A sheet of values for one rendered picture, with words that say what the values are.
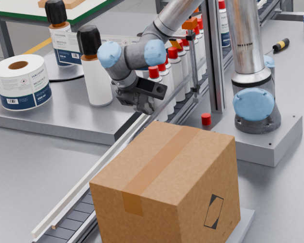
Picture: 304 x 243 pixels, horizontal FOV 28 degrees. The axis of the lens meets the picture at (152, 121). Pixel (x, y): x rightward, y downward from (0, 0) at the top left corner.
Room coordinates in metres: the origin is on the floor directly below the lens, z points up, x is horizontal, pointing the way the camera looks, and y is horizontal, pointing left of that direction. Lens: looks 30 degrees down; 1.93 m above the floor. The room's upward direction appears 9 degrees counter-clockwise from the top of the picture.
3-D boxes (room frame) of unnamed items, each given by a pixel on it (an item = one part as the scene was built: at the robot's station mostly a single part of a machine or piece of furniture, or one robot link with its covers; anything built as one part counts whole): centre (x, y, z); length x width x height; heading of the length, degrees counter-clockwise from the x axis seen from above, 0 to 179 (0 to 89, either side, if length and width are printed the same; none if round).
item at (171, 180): (1.22, -0.02, 0.99); 0.30 x 0.24 x 0.27; 144
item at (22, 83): (2.16, 0.48, 0.95); 0.20 x 0.20 x 0.14
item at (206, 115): (1.85, -0.19, 0.85); 0.03 x 0.03 x 0.03
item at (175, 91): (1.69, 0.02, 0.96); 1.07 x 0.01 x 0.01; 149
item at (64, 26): (2.42, 0.32, 1.04); 0.09 x 0.09 x 0.29
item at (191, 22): (1.94, -0.15, 1.05); 0.10 x 0.04 x 0.33; 59
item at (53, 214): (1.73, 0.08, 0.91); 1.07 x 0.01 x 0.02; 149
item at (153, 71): (1.83, -0.03, 0.98); 0.05 x 0.05 x 0.20
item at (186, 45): (2.05, -0.17, 0.98); 0.05 x 0.05 x 0.20
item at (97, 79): (2.04, 0.18, 1.03); 0.09 x 0.09 x 0.30
